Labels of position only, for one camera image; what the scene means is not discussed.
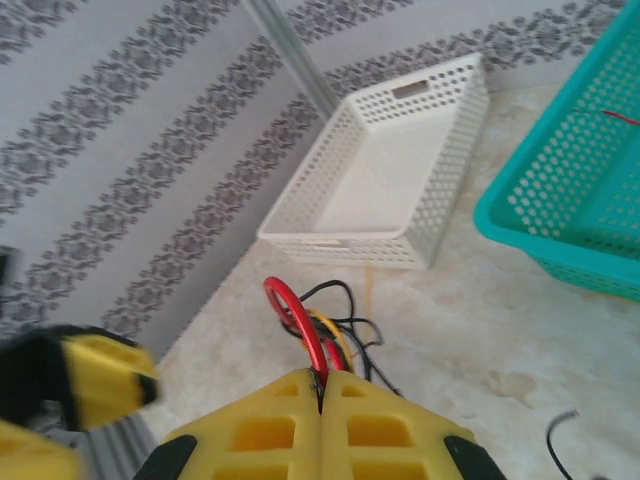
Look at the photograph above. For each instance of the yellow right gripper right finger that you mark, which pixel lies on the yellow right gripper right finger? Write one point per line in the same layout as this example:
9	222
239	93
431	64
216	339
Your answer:
380	435

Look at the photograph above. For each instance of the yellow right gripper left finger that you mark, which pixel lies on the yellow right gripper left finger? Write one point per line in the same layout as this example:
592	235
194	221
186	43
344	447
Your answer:
260	435

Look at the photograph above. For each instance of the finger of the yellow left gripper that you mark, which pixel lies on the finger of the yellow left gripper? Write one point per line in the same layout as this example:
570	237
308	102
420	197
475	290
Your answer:
105	375
30	452

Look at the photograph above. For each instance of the white perforated plastic basket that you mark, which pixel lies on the white perforated plastic basket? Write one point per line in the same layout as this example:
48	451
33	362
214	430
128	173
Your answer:
380	175

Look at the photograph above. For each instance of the teal perforated plastic basket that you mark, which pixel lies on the teal perforated plastic basket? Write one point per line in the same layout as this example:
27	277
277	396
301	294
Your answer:
525	200

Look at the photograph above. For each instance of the aluminium side rail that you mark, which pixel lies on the aluminium side rail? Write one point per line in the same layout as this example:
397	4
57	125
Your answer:
120	450

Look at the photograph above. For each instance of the aluminium frame post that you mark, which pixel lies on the aluminium frame post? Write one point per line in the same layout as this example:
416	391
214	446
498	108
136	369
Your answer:
300	65

